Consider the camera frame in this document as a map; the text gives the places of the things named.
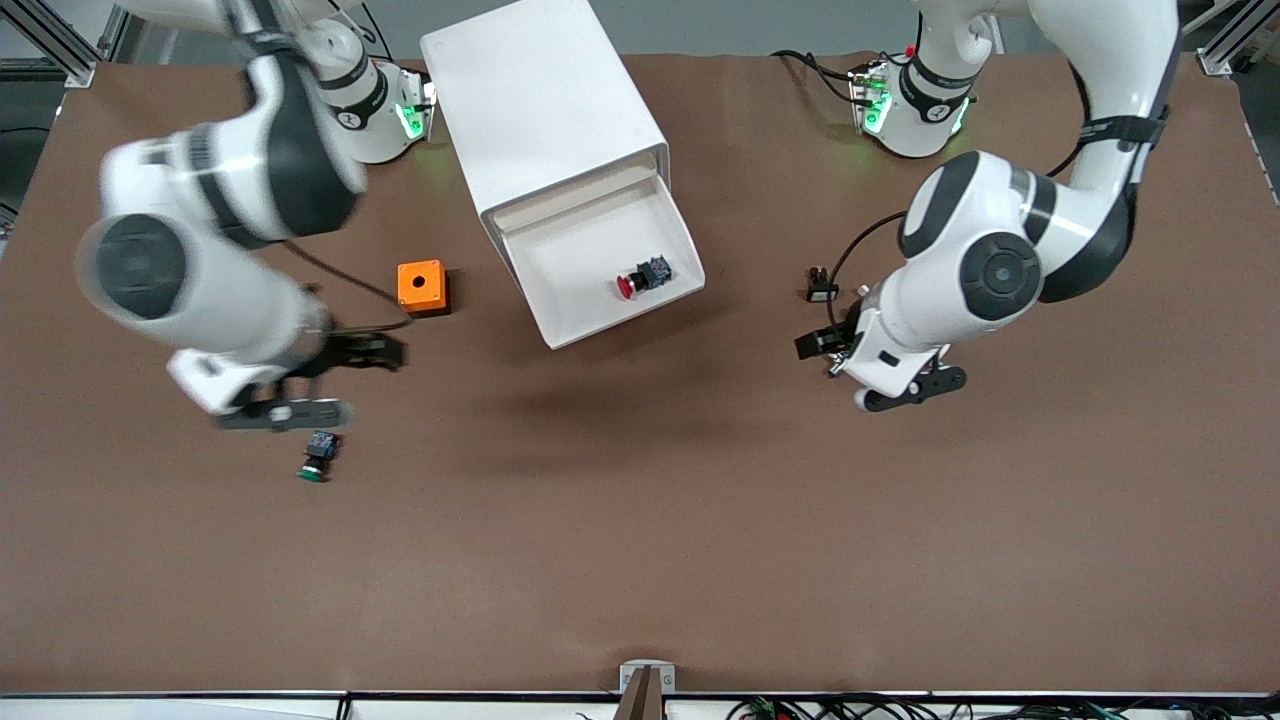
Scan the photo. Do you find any red push button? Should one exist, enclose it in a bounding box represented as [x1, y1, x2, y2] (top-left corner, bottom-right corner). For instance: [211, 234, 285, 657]
[617, 255, 673, 301]

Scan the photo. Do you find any green push button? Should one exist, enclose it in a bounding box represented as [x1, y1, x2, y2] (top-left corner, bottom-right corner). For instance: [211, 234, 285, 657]
[297, 430, 342, 484]

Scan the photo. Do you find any orange box with hole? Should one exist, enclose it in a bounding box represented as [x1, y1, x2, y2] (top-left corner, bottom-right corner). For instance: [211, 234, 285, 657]
[397, 260, 451, 319]

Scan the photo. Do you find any brown table mat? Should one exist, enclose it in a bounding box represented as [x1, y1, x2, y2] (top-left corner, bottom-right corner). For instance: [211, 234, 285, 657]
[0, 50, 1280, 696]

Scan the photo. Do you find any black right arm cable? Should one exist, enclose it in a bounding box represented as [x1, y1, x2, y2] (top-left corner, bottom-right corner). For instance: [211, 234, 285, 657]
[285, 240, 413, 331]

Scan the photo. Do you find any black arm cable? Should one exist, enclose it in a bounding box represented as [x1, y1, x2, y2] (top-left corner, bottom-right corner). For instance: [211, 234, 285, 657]
[825, 60, 1093, 331]
[285, 240, 413, 331]

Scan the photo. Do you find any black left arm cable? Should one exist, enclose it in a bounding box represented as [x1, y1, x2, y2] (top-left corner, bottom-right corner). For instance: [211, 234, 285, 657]
[825, 60, 1093, 331]

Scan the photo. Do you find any black base cable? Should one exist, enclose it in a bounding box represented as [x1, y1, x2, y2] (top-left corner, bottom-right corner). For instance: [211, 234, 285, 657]
[770, 48, 863, 106]

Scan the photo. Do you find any black cable bundle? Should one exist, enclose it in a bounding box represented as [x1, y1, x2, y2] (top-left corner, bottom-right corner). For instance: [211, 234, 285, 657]
[725, 694, 1280, 720]

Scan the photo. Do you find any grey metal bracket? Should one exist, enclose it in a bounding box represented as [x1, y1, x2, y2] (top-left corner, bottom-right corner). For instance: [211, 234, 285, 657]
[619, 660, 677, 695]

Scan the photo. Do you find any brown post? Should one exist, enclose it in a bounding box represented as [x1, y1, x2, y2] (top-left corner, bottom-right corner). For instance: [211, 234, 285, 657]
[612, 668, 669, 720]

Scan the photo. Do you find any aluminium frame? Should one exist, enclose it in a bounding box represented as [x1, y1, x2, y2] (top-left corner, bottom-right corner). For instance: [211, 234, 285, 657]
[0, 0, 101, 86]

